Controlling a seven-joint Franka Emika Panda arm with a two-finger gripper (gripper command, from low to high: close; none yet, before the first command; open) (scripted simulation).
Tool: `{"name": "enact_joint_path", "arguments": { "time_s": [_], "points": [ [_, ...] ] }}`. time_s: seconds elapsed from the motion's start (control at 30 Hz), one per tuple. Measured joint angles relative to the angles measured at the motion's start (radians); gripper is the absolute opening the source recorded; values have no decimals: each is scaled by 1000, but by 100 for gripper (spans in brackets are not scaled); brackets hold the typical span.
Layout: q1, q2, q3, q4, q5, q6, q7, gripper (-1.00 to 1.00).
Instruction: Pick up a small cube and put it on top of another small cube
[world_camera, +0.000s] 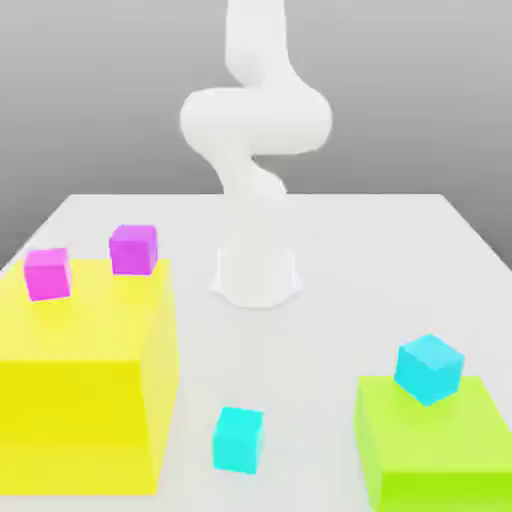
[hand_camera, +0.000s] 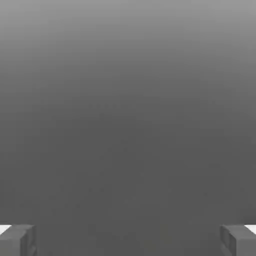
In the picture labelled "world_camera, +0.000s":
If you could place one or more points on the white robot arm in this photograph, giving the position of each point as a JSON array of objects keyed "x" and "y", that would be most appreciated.
[{"x": 256, "y": 120}]

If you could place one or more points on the small purple cube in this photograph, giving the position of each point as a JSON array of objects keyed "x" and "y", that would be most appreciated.
[{"x": 133, "y": 251}]

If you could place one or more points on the small cyan cube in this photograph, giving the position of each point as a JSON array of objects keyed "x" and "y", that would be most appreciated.
[{"x": 237, "y": 440}]

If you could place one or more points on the small sky blue cube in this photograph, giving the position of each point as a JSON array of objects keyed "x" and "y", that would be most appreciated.
[{"x": 428, "y": 370}]

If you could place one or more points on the small magenta cube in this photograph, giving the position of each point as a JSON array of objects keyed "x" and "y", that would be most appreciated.
[{"x": 47, "y": 276}]

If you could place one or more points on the large yellow box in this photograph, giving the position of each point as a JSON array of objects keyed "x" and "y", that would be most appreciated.
[{"x": 80, "y": 400}]

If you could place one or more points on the large lime green box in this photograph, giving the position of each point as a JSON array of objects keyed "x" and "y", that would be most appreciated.
[{"x": 436, "y": 448}]

